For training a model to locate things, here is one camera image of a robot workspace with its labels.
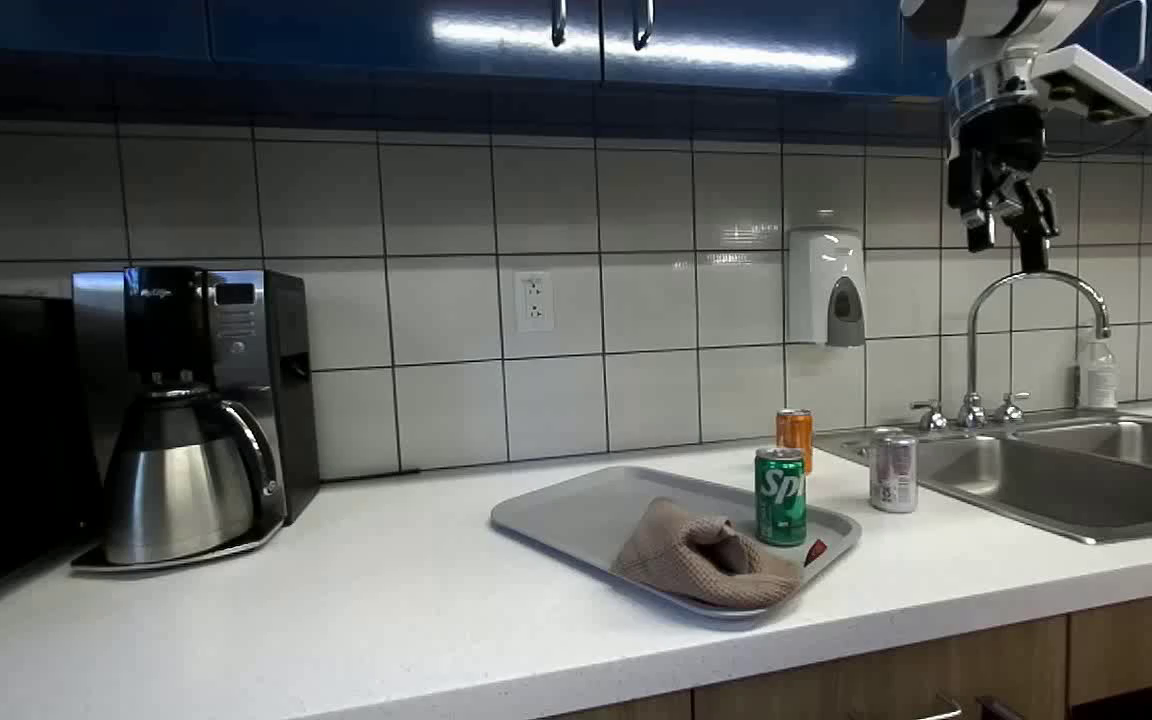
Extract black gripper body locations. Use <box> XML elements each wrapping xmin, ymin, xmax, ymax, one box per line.
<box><xmin>947</xmin><ymin>106</ymin><xmax>1049</xmax><ymax>224</ymax></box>

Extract grey soda can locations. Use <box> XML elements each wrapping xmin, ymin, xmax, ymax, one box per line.
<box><xmin>868</xmin><ymin>434</ymin><xmax>921</xmax><ymax>516</ymax></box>

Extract orange soda can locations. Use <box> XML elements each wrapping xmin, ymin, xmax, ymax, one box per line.
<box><xmin>777</xmin><ymin>410</ymin><xmax>812</xmax><ymax>472</ymax></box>

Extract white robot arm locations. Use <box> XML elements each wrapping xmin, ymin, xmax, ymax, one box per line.
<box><xmin>900</xmin><ymin>0</ymin><xmax>1101</xmax><ymax>273</ymax></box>

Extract green soda can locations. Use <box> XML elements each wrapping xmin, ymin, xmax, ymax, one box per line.
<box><xmin>758</xmin><ymin>448</ymin><xmax>810</xmax><ymax>549</ymax></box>

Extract white soap dispenser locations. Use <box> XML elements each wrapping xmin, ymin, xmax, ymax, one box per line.
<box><xmin>788</xmin><ymin>230</ymin><xmax>866</xmax><ymax>347</ymax></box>

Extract chrome gooseneck faucet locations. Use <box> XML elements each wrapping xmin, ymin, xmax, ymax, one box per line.
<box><xmin>908</xmin><ymin>263</ymin><xmax>1118</xmax><ymax>438</ymax></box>

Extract clear soap bottle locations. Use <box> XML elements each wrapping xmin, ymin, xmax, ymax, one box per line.
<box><xmin>1079</xmin><ymin>338</ymin><xmax>1118</xmax><ymax>412</ymax></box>

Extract stainless steel sink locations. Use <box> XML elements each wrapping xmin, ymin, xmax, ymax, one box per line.
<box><xmin>822</xmin><ymin>412</ymin><xmax>1152</xmax><ymax>549</ymax></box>

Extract beige cloth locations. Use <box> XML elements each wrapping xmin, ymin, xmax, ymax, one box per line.
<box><xmin>611</xmin><ymin>497</ymin><xmax>799</xmax><ymax>608</ymax></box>

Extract wooden lower cabinets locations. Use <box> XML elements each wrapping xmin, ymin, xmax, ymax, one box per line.
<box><xmin>558</xmin><ymin>596</ymin><xmax>1152</xmax><ymax>720</ymax></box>

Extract black coffee maker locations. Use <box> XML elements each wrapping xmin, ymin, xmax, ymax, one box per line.
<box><xmin>72</xmin><ymin>263</ymin><xmax>321</xmax><ymax>578</ymax></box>

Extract steel coffee carafe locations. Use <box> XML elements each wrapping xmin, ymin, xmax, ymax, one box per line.
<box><xmin>105</xmin><ymin>386</ymin><xmax>289</xmax><ymax>567</ymax></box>

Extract blue upper cabinets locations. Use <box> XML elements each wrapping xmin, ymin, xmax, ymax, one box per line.
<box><xmin>0</xmin><ymin>0</ymin><xmax>1152</xmax><ymax>134</ymax></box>

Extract black microwave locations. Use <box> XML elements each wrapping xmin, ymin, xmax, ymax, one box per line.
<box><xmin>0</xmin><ymin>296</ymin><xmax>101</xmax><ymax>579</ymax></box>

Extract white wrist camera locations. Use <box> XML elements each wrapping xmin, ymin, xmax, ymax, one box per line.
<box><xmin>1032</xmin><ymin>44</ymin><xmax>1152</xmax><ymax>123</ymax></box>

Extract white wall outlet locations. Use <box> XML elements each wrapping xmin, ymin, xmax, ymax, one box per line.
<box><xmin>514</xmin><ymin>273</ymin><xmax>552</xmax><ymax>334</ymax></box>

